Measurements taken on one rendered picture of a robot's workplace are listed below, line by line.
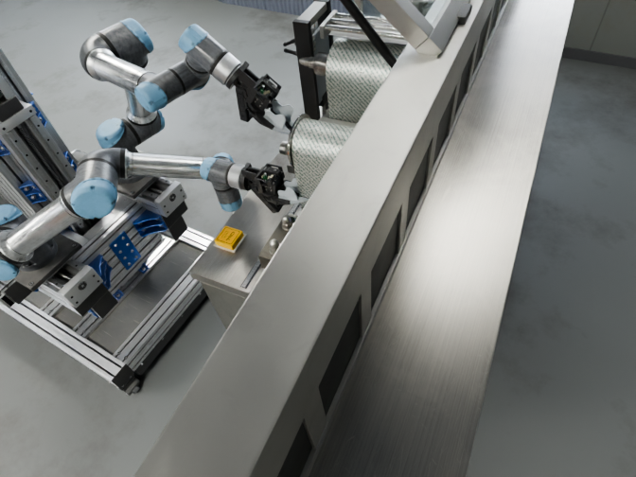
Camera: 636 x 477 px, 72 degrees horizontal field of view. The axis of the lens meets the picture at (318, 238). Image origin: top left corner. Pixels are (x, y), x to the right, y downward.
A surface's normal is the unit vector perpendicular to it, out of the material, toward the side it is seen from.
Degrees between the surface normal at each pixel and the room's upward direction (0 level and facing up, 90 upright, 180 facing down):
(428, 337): 0
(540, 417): 0
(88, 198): 87
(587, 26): 90
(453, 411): 0
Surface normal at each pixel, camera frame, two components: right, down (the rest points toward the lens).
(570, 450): -0.09, -0.63
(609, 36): -0.50, 0.70
